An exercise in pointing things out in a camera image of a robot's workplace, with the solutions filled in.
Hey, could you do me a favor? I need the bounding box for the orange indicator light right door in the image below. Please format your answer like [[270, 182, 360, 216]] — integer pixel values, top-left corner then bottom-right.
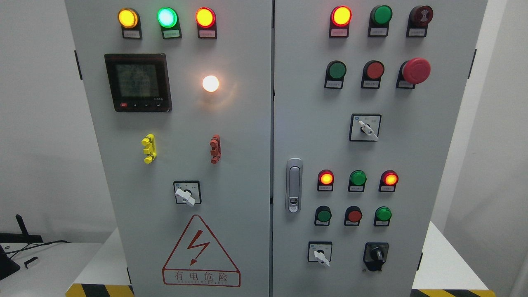
[[329, 5, 353, 38]]

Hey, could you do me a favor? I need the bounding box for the red emergency stop mushroom button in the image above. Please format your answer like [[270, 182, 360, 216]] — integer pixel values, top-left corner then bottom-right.
[[396, 57, 431, 90]]

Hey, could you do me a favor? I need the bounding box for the black stand base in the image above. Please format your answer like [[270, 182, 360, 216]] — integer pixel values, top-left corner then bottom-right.
[[0, 246, 20, 280]]

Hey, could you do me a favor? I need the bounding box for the green lit indicator light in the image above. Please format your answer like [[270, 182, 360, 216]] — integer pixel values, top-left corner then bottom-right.
[[157, 7, 182, 39]]

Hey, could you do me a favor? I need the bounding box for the red indicator lower right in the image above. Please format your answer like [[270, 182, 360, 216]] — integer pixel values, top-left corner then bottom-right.
[[378, 170, 398, 192]]

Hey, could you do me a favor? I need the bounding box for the red push button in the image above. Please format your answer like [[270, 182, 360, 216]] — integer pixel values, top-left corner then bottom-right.
[[361, 60, 385, 90], [344, 205, 363, 226]]

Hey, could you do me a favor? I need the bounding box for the small black white adapter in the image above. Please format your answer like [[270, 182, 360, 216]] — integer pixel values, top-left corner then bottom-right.
[[24, 257, 40, 269]]

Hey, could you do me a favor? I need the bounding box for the orange indicator light door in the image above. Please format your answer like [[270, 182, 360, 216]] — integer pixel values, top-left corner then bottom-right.
[[196, 7, 217, 39], [329, 5, 353, 38]]

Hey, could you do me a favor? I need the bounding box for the black device with antenna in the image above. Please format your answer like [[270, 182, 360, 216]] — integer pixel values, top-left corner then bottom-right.
[[0, 214, 43, 244]]

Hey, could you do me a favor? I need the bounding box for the green indicator light top right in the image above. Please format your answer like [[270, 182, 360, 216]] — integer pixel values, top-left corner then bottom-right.
[[368, 5, 393, 37]]

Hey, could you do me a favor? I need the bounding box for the green push button lower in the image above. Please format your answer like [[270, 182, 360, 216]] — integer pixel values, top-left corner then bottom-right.
[[314, 205, 332, 226]]

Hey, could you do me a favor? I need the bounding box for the red terminal connector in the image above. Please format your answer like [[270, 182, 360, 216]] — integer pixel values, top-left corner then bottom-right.
[[210, 134, 222, 164]]

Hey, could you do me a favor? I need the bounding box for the black cable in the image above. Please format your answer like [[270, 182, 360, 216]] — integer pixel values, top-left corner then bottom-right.
[[0, 240, 71, 260]]

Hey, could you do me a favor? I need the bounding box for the yellow indicator light top left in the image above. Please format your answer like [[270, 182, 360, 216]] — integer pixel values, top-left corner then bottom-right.
[[118, 7, 143, 40]]

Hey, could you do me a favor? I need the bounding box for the grey right cabinet door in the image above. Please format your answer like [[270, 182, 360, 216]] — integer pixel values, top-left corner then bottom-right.
[[272, 0, 487, 297]]

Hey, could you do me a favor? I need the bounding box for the green push button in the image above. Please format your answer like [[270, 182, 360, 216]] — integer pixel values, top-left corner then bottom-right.
[[324, 60, 347, 90], [314, 205, 332, 226]]

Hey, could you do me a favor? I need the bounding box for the white selector switch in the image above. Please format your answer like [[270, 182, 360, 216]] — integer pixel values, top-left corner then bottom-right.
[[349, 113, 382, 142], [308, 241, 332, 267]]

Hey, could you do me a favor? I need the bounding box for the silver door latch handle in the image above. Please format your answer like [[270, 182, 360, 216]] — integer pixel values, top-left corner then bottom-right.
[[285, 158, 303, 214]]

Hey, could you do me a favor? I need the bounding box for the red push button lower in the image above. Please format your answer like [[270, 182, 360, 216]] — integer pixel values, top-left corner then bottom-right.
[[344, 205, 363, 226]]

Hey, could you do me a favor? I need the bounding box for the white selector switch lower right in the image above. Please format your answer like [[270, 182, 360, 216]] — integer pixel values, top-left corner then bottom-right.
[[308, 241, 332, 267]]

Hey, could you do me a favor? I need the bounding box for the red electric hazard warning sticker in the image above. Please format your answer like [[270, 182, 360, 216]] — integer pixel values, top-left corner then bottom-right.
[[162, 214, 241, 287]]

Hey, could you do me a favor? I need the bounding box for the white lit indicator lamp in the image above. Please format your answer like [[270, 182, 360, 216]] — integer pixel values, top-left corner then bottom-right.
[[202, 75, 219, 93]]

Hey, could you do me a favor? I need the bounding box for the dark red buzzer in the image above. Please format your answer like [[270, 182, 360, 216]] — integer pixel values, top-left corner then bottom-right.
[[407, 5, 434, 38]]

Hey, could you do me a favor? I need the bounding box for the yellow terminal connector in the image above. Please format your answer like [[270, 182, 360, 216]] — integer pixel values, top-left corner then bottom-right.
[[141, 133, 157, 164]]

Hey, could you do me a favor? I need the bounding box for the grey cabinet door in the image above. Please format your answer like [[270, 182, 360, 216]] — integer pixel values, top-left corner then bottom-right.
[[65, 0, 272, 297], [272, 0, 487, 297]]

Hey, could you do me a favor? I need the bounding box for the red push button upper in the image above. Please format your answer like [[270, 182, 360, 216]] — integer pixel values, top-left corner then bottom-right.
[[361, 60, 385, 90]]

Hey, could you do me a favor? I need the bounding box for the white selector switch left door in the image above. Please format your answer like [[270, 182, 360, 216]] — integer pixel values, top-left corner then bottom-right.
[[173, 180, 202, 207]]

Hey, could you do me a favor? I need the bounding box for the black rotary knob switch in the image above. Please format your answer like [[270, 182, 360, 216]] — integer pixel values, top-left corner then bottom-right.
[[363, 242, 390, 272]]

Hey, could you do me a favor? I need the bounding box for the green indicator lower middle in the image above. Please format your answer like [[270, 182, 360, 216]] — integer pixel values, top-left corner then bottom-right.
[[348, 170, 367, 192]]

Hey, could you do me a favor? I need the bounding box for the black digital power meter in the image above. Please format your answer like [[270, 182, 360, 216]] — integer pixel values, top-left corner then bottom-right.
[[104, 53, 172, 112]]

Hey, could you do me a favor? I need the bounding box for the grey left cabinet door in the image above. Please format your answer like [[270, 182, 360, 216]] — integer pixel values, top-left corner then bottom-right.
[[65, 0, 272, 297]]

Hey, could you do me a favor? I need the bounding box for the white cabinet base platform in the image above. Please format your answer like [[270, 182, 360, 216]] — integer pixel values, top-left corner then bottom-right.
[[65, 223, 495, 297]]

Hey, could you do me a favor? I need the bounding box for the red lit indicator lower left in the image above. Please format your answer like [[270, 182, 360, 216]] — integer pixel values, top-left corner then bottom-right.
[[317, 169, 334, 192]]

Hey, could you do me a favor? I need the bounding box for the white selector switch upper right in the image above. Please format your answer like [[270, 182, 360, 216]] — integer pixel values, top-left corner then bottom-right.
[[349, 113, 382, 142]]

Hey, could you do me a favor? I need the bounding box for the green light button lower right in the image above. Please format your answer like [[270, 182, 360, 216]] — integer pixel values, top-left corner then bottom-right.
[[373, 206, 392, 227]]

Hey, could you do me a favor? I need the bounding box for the orange indicator light left door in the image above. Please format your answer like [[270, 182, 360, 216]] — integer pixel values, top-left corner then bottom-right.
[[196, 7, 217, 39]]

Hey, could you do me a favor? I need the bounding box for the green push button upper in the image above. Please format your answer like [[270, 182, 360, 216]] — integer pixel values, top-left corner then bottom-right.
[[324, 60, 347, 90]]

